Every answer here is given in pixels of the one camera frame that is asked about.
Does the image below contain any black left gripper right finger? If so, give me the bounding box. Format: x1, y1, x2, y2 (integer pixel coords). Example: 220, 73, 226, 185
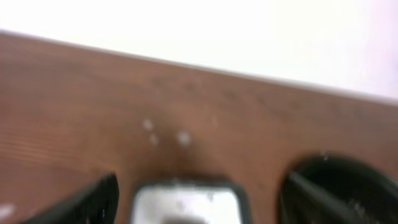
287, 172, 373, 224

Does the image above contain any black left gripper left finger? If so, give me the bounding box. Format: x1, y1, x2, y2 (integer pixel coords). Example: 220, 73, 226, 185
22, 173, 119, 224

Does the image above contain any round black tray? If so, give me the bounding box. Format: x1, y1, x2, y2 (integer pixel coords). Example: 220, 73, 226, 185
278, 156, 397, 224

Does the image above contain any rectangular soapy water tray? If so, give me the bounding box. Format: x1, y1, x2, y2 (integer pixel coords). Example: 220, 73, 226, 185
129, 179, 252, 224

